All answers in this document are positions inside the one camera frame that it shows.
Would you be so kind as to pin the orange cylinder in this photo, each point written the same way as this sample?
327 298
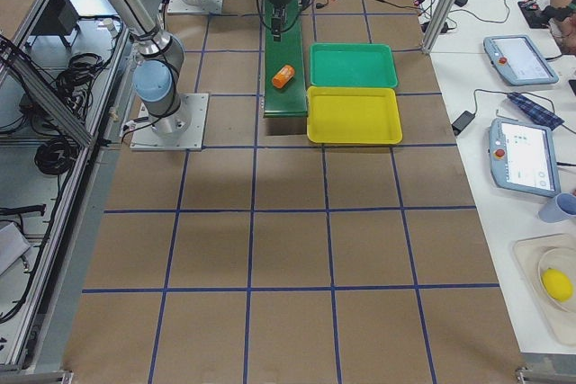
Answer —
283 76

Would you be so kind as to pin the green plastic tray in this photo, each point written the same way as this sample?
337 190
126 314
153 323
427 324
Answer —
352 65

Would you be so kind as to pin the green conveyor belt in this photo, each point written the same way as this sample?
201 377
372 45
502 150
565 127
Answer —
290 101

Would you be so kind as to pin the yellow plastic tray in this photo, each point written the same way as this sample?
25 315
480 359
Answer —
353 115

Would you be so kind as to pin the black power adapter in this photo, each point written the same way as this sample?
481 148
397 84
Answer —
462 122

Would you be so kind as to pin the blue teach pendant far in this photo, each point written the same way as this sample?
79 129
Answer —
518 61

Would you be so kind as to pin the blue teach pendant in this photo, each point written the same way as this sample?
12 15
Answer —
522 157
518 61

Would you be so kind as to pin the blue plaid cloth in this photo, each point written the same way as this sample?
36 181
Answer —
537 113

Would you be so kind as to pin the blue teach pendant near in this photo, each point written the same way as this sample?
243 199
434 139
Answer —
522 157

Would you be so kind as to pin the light blue mug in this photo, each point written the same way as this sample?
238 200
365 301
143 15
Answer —
559 208

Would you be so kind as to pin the beige tray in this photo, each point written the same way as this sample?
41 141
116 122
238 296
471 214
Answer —
528 253

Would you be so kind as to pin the white bowl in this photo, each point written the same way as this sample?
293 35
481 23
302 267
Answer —
563 259

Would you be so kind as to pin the yellow lemon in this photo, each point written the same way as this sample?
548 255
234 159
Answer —
557 284

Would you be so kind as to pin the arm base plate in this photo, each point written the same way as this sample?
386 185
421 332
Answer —
181 7
181 131

